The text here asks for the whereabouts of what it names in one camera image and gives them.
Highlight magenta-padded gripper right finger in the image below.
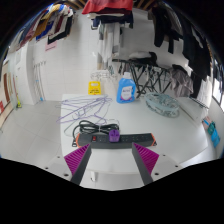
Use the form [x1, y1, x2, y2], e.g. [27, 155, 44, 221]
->
[131, 142, 183, 186]

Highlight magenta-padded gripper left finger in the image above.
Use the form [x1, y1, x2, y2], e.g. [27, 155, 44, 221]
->
[44, 143, 93, 186]

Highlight purple charger block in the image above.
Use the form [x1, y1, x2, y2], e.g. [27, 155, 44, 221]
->
[108, 129, 121, 143]

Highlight black power strip orange ends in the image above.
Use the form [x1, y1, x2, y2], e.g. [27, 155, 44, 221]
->
[71, 132, 158, 149]

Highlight white folded bedding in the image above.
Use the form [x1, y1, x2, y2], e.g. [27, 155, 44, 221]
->
[178, 96, 209, 123]

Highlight blue bags on floor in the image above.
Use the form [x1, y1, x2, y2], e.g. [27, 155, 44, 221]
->
[202, 116, 222, 148]

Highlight blue detergent bottle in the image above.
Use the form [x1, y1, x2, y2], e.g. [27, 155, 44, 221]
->
[116, 71, 137, 104]

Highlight yellow wet floor sign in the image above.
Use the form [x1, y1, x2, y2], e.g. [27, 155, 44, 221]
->
[87, 81, 102, 96]

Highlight grey garment on rack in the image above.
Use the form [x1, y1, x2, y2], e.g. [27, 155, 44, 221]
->
[169, 64, 194, 98]

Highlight black folding drying rack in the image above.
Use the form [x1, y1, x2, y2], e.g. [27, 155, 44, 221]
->
[111, 51, 174, 99]

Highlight row of hanging dark clothes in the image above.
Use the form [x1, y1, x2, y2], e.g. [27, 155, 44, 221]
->
[151, 3, 213, 91]

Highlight row of hanging colourful clothes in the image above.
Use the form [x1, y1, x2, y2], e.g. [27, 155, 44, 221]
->
[18, 3, 74, 46]

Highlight hanging red shirt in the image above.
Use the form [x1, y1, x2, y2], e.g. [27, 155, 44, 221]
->
[81, 0, 134, 16]

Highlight coiled black power cable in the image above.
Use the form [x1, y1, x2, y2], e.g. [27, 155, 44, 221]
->
[78, 119, 120, 136]

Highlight pile of purple wire hangers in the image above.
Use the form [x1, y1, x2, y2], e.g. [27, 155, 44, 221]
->
[54, 94, 114, 126]

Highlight white wire clip hanger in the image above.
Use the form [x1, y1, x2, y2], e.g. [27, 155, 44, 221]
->
[89, 69, 118, 81]

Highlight pink wall sign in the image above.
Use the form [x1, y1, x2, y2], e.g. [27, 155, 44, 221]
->
[44, 40, 58, 52]

